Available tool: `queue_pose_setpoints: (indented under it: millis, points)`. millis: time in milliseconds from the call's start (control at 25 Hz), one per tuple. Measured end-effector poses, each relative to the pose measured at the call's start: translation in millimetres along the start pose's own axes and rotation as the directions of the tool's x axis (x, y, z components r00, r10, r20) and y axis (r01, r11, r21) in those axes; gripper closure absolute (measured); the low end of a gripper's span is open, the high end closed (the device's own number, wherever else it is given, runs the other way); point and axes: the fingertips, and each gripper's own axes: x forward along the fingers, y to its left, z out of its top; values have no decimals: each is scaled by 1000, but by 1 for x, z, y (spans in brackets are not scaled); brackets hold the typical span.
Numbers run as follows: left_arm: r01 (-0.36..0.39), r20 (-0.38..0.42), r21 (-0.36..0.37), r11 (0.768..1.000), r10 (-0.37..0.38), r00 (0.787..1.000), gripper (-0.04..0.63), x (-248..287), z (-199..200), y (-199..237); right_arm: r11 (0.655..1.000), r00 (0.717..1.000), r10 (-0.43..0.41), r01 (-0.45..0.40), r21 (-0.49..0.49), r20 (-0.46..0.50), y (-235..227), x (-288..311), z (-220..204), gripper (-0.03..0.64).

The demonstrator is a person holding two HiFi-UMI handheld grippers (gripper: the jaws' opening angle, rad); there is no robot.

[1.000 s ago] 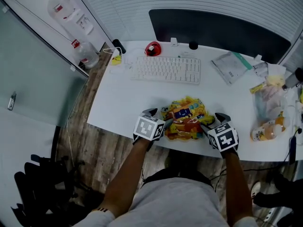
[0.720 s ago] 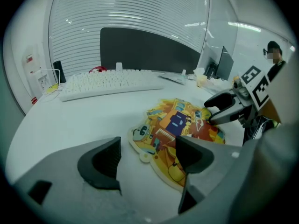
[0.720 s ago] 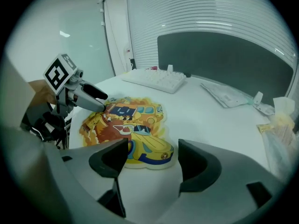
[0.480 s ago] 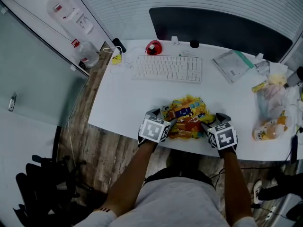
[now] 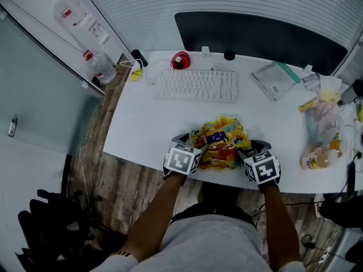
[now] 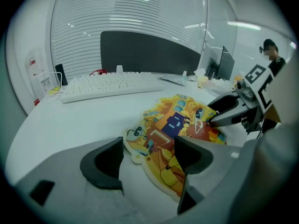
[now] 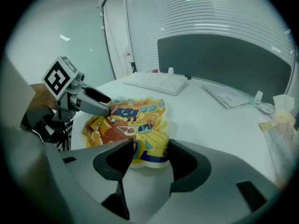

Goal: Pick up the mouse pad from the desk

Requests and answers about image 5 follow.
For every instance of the black smartphone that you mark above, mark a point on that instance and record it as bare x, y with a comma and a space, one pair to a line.
351, 180

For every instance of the white floor power strip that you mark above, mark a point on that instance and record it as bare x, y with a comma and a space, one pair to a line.
325, 255

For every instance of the white paper card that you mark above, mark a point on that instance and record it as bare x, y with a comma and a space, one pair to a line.
221, 66

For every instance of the orange juice bottle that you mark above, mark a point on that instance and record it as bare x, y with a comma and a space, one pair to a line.
333, 149
312, 159

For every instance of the black bag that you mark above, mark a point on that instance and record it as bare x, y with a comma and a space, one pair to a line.
343, 212

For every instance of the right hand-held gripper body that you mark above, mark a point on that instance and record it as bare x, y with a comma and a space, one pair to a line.
263, 170

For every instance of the clear water jug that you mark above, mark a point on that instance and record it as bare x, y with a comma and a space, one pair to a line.
102, 67

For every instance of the person's right forearm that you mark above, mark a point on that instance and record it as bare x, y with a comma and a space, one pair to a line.
280, 225

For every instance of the white clip stand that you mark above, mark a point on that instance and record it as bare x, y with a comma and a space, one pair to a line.
206, 52
307, 68

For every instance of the black monitor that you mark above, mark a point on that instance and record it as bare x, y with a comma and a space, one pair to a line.
255, 38

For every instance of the clear bag of snacks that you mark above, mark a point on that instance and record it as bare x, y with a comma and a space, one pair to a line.
323, 115

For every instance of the white striped shoe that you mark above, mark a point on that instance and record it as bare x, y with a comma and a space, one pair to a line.
318, 205

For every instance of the yellow fruit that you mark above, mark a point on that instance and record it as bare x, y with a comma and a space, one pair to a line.
360, 113

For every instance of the person's left forearm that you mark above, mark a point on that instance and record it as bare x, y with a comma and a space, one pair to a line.
153, 217

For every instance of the clear green-edged packet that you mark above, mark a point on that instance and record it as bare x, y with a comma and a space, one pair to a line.
273, 81

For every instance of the person's light t-shirt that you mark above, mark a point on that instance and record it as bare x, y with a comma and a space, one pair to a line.
212, 242

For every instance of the yellow snack packet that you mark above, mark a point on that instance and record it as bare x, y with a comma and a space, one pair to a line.
307, 105
224, 149

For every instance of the person's black shorts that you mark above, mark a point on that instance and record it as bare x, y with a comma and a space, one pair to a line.
215, 211

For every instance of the red round object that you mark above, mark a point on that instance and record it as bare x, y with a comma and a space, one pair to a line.
181, 60

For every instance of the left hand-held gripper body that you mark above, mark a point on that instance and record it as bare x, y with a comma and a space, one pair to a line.
181, 160

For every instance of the gray thermos bottle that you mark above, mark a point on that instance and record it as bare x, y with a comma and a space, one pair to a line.
350, 93

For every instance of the black power adapter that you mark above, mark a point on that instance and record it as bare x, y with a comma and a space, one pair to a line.
307, 244

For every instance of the gray cabinet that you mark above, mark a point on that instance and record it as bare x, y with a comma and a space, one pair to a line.
346, 251

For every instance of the small clear plastic box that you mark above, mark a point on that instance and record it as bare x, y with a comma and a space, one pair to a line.
312, 81

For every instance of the white water dispenser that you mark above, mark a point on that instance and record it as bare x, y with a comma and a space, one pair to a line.
82, 21

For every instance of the white keyboard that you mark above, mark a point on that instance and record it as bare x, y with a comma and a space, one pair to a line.
195, 85

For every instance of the black round object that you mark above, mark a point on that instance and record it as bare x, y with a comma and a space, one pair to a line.
229, 55

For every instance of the frosted glass door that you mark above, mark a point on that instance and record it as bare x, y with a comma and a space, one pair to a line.
42, 95

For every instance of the black cylindrical object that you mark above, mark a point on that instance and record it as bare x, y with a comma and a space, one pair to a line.
139, 57

